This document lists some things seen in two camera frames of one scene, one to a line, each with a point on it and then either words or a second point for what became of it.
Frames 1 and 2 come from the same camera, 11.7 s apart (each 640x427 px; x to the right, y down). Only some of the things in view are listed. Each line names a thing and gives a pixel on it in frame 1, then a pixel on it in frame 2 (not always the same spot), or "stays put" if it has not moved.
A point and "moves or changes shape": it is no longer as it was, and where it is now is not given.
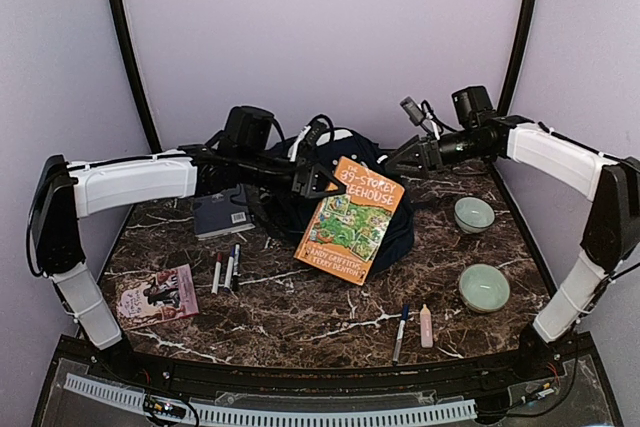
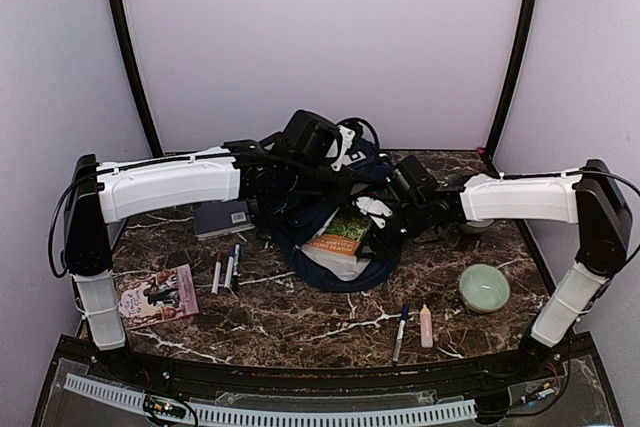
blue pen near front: x=400 y=334 stays put
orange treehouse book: x=348 y=228 moves or changes shape
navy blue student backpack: x=286 y=220 moves or changes shape
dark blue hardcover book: x=219 y=214 stays put
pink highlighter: x=426 y=331 stays put
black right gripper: x=429 y=154 → x=386 y=249
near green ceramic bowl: x=484 y=288 stays put
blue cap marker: x=230 y=270 stays put
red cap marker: x=217 y=274 stays put
